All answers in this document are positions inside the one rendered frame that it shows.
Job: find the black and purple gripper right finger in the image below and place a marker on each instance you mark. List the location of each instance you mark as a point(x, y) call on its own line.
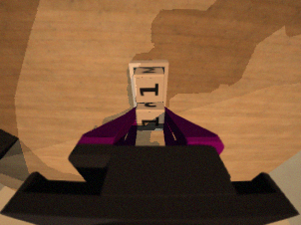
point(187, 132)

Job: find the tan digit cube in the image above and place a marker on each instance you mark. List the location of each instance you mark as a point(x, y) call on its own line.
point(149, 85)
point(150, 116)

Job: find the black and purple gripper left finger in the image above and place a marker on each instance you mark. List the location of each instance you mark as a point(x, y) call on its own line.
point(114, 131)

